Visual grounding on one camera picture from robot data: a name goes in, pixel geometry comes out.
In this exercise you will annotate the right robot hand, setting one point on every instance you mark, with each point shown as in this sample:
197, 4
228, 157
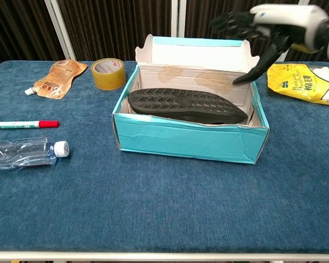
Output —
296, 17

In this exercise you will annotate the turquoise cardboard shoe box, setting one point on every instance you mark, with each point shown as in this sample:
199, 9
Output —
186, 139

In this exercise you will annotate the yellow bag of cotton balls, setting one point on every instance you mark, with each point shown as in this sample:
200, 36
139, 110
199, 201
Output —
293, 82

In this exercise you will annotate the black shoe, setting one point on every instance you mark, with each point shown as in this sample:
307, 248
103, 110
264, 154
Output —
186, 105

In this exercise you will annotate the roll of clear packing tape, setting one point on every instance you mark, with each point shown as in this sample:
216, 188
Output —
108, 79

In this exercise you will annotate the brown spout pouch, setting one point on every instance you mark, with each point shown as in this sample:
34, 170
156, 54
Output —
57, 79

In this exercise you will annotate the blue table cloth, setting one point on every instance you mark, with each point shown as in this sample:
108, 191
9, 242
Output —
98, 202

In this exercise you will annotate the white marker with red cap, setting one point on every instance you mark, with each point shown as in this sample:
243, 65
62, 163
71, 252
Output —
19, 124

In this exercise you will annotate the clear plastic water bottle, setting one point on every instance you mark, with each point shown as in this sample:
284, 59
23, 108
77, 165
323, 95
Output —
22, 154

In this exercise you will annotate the white table frame edge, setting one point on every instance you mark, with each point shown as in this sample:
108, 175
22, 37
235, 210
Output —
164, 257

